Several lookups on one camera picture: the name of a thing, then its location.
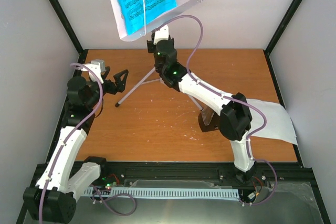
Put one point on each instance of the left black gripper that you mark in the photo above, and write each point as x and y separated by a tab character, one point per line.
119	86

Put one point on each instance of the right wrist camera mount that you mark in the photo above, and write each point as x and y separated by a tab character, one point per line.
161	34

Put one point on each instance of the white music stand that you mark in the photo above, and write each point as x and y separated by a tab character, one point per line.
165	55

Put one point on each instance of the white sheet music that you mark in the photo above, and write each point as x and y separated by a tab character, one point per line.
279	125

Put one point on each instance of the black frame post left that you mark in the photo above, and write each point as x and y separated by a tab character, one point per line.
69	30

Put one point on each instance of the black metronome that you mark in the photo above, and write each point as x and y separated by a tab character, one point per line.
214	125

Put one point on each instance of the green led circuit board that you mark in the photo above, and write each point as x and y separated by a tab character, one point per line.
110	181

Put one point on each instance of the light blue cable duct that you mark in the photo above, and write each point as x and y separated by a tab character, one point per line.
174	193

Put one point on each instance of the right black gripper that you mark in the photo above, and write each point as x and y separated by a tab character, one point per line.
148	44

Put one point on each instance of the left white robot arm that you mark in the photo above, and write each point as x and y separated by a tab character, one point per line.
54	196

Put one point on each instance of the black frame post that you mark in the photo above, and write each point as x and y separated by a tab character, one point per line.
289	14
69	30

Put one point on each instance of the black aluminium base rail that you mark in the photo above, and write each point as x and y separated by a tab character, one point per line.
222	174

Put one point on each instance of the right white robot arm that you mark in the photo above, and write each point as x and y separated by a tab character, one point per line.
231	115

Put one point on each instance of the black frame post right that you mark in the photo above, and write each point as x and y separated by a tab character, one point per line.
289	14

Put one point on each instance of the clear plastic metronome cover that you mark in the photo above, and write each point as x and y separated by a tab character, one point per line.
207	114

